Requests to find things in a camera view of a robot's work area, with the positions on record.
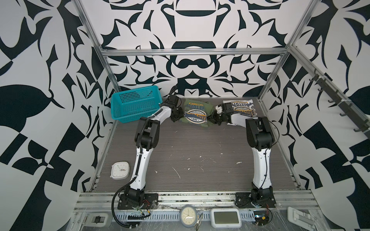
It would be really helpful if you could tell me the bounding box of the small green circuit board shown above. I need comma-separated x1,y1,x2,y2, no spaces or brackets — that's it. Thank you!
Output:
254,210,273,227

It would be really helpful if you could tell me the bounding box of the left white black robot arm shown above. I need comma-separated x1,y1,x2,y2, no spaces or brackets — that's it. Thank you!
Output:
124,95,184,203

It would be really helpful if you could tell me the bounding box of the small white square clock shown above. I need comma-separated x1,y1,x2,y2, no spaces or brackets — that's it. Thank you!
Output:
110,161,130,180

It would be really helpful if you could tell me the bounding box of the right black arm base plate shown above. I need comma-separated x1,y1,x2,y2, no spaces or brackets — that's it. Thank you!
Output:
235,192,276,208

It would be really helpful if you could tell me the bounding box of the horizontal aluminium frame bar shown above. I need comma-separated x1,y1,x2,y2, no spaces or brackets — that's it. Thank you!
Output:
101,48,287,57

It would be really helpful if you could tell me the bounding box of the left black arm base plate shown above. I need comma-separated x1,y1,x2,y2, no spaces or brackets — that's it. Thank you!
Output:
117,193,159,210

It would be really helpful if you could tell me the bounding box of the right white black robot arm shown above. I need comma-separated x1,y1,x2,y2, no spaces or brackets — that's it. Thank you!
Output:
207,103,275,203

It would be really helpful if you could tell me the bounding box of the round analog clock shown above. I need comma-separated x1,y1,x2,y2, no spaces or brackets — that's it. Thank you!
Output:
180,205,198,228

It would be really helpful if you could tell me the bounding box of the teal plastic basket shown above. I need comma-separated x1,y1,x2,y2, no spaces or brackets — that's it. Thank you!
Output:
111,86,162,123

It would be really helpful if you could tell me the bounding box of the white tank top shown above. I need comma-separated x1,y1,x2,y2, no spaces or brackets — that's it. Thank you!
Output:
221,100,257,128

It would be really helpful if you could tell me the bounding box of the white plastic stand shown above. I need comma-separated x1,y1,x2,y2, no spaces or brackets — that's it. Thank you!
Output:
287,207,316,231

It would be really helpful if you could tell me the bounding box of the green tank top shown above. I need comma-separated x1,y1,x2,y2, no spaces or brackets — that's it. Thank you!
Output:
180,99,214,128

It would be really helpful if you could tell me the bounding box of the black corrugated cable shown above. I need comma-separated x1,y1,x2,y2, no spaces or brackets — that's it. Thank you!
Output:
111,178,142,229

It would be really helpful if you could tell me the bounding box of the white digital display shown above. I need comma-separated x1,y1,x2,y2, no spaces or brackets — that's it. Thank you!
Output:
210,208,242,229

